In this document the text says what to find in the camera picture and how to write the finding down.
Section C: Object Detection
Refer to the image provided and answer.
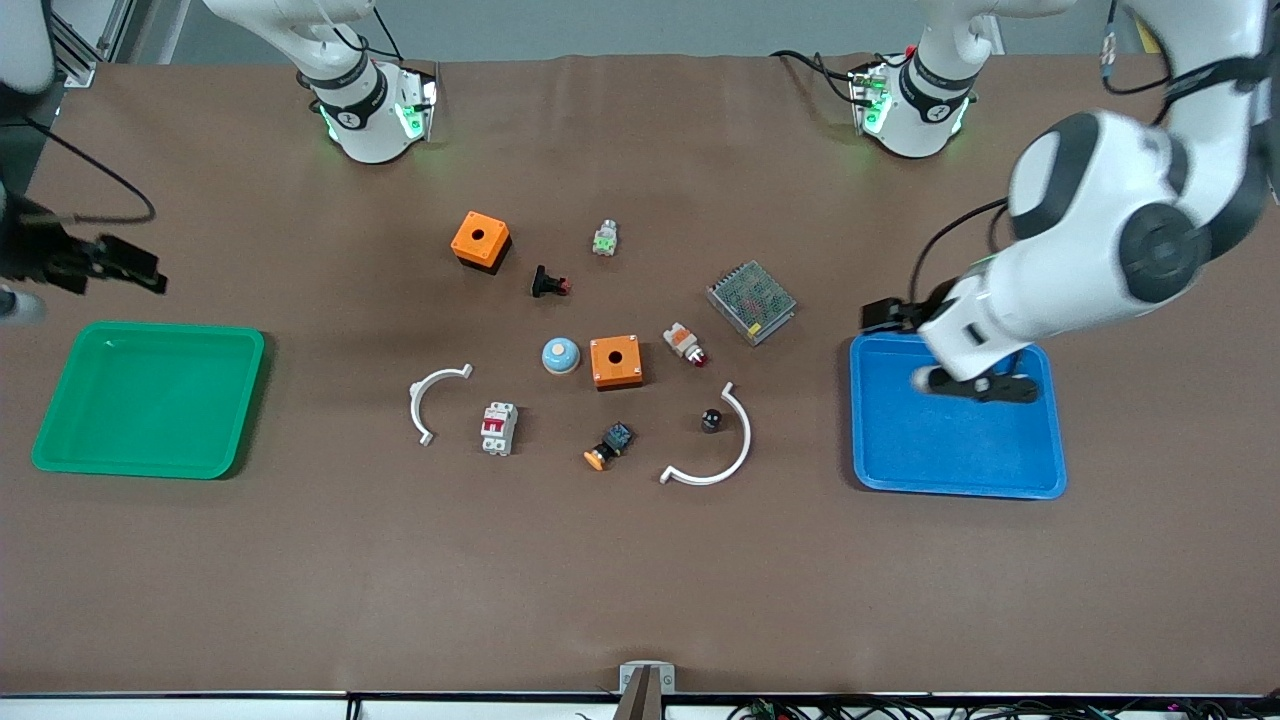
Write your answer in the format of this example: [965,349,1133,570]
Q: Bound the white red circuit breaker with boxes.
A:
[481,401,519,457]

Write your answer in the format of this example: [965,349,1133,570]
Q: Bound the green plastic tray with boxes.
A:
[31,320,267,481]

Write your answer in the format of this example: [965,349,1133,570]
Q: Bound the blue plastic tray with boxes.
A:
[849,332,1068,500]

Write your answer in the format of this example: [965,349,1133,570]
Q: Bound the metal mesh power supply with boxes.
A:
[706,260,798,347]

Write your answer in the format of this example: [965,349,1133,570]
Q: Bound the red indicator light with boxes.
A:
[662,322,708,369]

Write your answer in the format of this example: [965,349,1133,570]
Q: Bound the orange blue push button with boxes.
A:
[583,422,635,472]

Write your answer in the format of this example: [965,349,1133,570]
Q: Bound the orange button box black base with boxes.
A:
[450,210,513,275]

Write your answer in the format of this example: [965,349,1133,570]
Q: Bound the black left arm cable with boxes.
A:
[908,197,1009,304]

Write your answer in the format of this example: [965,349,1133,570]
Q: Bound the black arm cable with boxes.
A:
[908,197,1009,304]
[20,115,158,225]

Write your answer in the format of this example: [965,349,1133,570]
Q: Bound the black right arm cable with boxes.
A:
[20,115,158,225]

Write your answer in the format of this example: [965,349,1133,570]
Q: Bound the large white curved bracket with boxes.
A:
[659,381,753,488]

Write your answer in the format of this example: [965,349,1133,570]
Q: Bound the aluminium frame profile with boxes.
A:
[45,0,153,89]

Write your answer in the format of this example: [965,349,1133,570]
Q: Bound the black base power cable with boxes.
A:
[768,48,873,105]

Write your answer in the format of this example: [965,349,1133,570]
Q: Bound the small white curved bracket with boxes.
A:
[408,364,474,447]

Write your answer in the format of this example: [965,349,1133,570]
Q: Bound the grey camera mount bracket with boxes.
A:
[618,661,677,720]

